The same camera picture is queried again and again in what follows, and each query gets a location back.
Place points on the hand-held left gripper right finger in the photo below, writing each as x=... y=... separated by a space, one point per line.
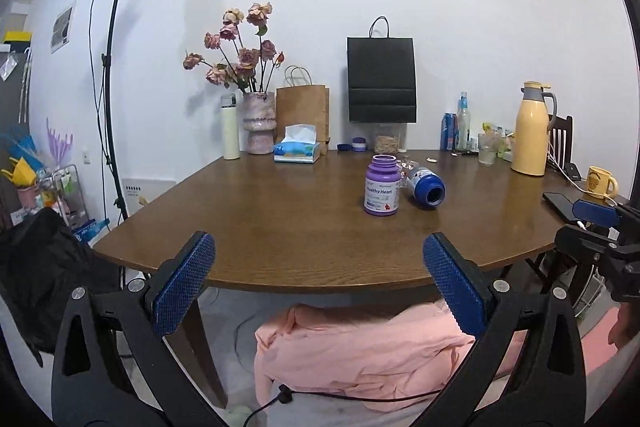
x=455 y=287

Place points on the black jacket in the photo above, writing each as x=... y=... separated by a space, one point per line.
x=45 y=267

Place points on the person's right hand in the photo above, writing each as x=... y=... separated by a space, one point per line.
x=626 y=327

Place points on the glass jar of grains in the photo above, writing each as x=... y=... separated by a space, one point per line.
x=388 y=143

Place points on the blue packet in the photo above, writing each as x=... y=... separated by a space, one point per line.
x=90 y=232

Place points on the wooden table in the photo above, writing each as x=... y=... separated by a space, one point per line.
x=300 y=227

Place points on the wall poster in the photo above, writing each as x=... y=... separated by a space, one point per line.
x=62 y=27

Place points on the purple supplement bottle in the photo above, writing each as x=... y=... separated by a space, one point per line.
x=381 y=192

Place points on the blue lid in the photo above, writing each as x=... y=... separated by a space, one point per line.
x=344 y=147

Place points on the clear bottle with blue cap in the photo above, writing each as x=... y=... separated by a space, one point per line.
x=464 y=122

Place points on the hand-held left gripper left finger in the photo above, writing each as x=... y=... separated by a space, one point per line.
x=182 y=287

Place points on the black paper bag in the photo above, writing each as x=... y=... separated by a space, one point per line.
x=381 y=77

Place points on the pink and white vase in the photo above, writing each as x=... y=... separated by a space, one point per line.
x=259 y=117

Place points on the yellow thermos jug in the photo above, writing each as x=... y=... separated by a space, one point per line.
x=530 y=132

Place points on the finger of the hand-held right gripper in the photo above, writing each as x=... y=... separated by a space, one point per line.
x=580 y=239
x=595 y=212

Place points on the yellow mug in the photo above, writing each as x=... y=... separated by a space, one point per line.
x=599 y=183

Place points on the clear plastic wrapper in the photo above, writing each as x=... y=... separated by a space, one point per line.
x=406 y=168

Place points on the white thermos bottle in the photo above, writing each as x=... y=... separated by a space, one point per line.
x=230 y=132

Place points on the purple plastic hangers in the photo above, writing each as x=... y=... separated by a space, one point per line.
x=59 y=144

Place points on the brown paper bag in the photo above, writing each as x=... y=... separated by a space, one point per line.
x=302 y=107

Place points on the blue drink can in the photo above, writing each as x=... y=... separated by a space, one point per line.
x=448 y=133

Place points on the black phone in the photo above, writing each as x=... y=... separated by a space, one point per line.
x=560 y=204

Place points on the yellow toy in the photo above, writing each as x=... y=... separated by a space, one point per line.
x=20 y=172

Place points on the dark wooden chair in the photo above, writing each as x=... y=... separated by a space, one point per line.
x=562 y=132

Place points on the small purple lidded jar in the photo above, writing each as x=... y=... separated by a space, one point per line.
x=359 y=145

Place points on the blue tissue box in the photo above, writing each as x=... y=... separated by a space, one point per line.
x=295 y=153

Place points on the black light stand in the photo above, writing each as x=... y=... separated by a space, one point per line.
x=105 y=60

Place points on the pink cloth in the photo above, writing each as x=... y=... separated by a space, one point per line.
x=350 y=347

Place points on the dried pink rose bouquet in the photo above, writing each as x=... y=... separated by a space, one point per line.
x=247 y=56

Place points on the yellow box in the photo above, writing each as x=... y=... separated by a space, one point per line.
x=17 y=37

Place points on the clear glass cup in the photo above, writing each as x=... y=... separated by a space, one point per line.
x=487 y=153

